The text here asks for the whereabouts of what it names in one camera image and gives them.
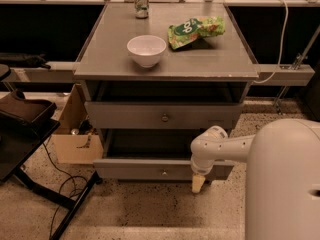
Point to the green soda can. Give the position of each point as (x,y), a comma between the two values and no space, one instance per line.
(141,8)

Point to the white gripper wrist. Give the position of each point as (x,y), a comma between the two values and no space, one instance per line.
(200,168)

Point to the grey metal rail beam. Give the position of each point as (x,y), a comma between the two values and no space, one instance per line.
(63,73)

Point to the grey drawer cabinet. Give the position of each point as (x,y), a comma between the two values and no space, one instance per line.
(216,70)

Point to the cardboard box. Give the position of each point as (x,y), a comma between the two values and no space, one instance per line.
(72,144)

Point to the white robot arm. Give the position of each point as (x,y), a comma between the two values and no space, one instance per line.
(282,176)

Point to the black rolling stand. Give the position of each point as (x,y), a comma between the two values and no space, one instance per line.
(18,142)

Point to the green chip bag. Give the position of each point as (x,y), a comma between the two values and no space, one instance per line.
(194,29)

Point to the white bowl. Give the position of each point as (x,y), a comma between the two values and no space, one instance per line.
(146,50)

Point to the grey top drawer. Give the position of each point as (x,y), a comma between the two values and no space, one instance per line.
(156,115)

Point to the grey drawer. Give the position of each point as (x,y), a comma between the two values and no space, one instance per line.
(156,115)
(147,155)

